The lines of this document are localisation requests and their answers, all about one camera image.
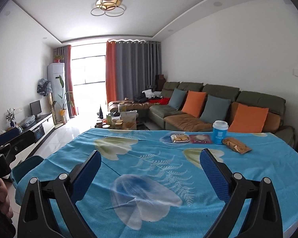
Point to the black clothes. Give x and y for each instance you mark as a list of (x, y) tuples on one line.
[(140, 98)]

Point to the tall leafy potted plant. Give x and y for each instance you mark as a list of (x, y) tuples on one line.
[(63, 96)]

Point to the clear cracker packet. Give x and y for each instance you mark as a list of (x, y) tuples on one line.
[(180, 138)]

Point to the orange cushion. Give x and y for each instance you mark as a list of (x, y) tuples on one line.
[(194, 103), (248, 117)]

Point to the grey-blue cushion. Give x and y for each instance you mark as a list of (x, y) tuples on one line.
[(214, 109), (177, 98)]

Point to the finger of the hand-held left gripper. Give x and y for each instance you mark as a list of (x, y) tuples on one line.
[(22, 140), (7, 135)]

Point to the black monitor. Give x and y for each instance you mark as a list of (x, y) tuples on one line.
[(35, 109)]

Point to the cluttered coffee table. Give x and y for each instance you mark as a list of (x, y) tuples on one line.
[(119, 121)]

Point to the golden snack packet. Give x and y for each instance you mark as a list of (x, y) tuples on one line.
[(236, 146)]

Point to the clear plastic bag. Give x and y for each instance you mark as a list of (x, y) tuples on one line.
[(28, 121)]

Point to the white and black TV cabinet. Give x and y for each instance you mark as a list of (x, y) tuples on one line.
[(46, 125)]

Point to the brown cardboard boxes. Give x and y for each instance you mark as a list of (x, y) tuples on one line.
[(160, 80)]

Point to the bright balcony window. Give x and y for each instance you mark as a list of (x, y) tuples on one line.
[(89, 72)]

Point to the white standing air conditioner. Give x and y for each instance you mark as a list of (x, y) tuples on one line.
[(56, 76)]

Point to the wide orange and grey curtain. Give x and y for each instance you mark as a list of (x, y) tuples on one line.
[(134, 69)]

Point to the red cloth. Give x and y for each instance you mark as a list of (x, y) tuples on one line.
[(161, 101)]

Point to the pink flat packet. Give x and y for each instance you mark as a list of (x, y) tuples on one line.
[(200, 138)]

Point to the flower vase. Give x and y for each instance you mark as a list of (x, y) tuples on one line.
[(11, 116)]

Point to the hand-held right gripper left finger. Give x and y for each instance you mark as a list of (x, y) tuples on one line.
[(88, 173)]

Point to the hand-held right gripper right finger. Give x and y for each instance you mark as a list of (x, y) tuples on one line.
[(213, 173)]

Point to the white cloth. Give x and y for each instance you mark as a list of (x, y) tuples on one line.
[(150, 93)]

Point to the blue paper cup white lid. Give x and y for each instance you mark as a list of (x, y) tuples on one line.
[(219, 135)]

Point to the person's left hand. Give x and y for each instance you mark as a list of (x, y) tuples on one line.
[(3, 198)]

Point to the blue floral tablecloth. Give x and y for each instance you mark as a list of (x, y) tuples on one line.
[(164, 203)]

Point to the small potted plant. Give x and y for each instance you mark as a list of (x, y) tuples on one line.
[(58, 58)]

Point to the teal plastic trash bin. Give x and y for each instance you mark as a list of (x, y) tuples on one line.
[(24, 168)]

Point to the olive green sofa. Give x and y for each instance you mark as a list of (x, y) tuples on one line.
[(218, 89)]

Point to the narrow orange and grey curtain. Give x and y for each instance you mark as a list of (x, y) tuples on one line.
[(68, 79)]

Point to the fan with blue cover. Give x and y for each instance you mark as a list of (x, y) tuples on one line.
[(44, 86)]

